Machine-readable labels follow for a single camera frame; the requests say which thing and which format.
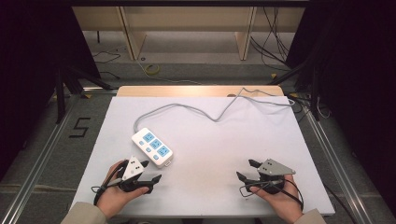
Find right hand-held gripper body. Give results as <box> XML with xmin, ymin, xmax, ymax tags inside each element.
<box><xmin>256</xmin><ymin>158</ymin><xmax>297</xmax><ymax>196</ymax></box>

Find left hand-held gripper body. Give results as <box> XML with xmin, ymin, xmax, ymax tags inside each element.
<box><xmin>118</xmin><ymin>155</ymin><xmax>154</xmax><ymax>194</ymax></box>

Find white power strip blue sockets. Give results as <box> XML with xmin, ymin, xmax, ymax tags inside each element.
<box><xmin>131</xmin><ymin>127</ymin><xmax>175</xmax><ymax>169</ymax></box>

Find person's left hand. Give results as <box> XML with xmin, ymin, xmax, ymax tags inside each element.
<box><xmin>95</xmin><ymin>160</ymin><xmax>150</xmax><ymax>219</ymax></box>

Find person's right hand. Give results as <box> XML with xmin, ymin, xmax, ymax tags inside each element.
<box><xmin>248</xmin><ymin>174</ymin><xmax>304</xmax><ymax>224</ymax></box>

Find white table mat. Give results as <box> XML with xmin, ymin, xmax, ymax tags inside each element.
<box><xmin>70</xmin><ymin>95</ymin><xmax>336</xmax><ymax>218</ymax></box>

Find yellow tape roll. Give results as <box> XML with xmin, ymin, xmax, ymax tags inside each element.
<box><xmin>145</xmin><ymin>63</ymin><xmax>161</xmax><ymax>76</ymax></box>

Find black metal stand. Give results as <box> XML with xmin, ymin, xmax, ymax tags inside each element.
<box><xmin>54</xmin><ymin>63</ymin><xmax>115</xmax><ymax>125</ymax></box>
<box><xmin>266</xmin><ymin>59</ymin><xmax>322</xmax><ymax>122</ymax></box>

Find black curtain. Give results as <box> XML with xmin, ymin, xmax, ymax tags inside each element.
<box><xmin>0</xmin><ymin>0</ymin><xmax>102</xmax><ymax>181</ymax></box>
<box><xmin>284</xmin><ymin>0</ymin><xmax>396</xmax><ymax>216</ymax></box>

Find light wooden shelf unit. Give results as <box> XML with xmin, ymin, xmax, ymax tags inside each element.
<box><xmin>71</xmin><ymin>6</ymin><xmax>306</xmax><ymax>62</ymax></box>

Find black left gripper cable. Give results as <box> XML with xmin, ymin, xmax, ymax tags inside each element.
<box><xmin>91</xmin><ymin>160</ymin><xmax>129</xmax><ymax>207</ymax></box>

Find aluminium floor rail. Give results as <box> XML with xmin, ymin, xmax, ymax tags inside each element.
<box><xmin>0</xmin><ymin>90</ymin><xmax>82</xmax><ymax>224</ymax></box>
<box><xmin>302</xmin><ymin>104</ymin><xmax>375</xmax><ymax>224</ymax></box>

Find grey power strip cable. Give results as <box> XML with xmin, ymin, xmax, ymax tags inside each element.
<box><xmin>133</xmin><ymin>87</ymin><xmax>295</xmax><ymax>133</ymax></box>

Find thin black floor cable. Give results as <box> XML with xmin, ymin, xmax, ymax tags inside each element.
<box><xmin>92</xmin><ymin>50</ymin><xmax>121</xmax><ymax>80</ymax></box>

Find bundle of black cables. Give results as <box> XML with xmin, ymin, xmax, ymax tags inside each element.
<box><xmin>249</xmin><ymin>6</ymin><xmax>297</xmax><ymax>69</ymax></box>

